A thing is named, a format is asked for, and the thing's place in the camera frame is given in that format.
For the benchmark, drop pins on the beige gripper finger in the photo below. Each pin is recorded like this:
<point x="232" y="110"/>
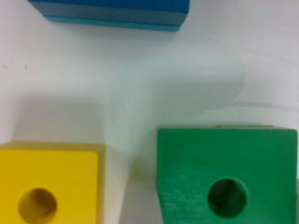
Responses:
<point x="140" y="203"/>

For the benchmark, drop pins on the yellow square block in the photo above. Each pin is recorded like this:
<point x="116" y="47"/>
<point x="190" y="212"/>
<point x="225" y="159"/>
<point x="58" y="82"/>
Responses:
<point x="52" y="183"/>

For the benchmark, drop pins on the green square block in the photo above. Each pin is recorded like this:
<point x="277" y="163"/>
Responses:
<point x="227" y="175"/>

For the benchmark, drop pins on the blue square block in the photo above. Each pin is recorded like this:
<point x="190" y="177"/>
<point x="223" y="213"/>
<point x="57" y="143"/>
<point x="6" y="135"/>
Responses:
<point x="159" y="15"/>

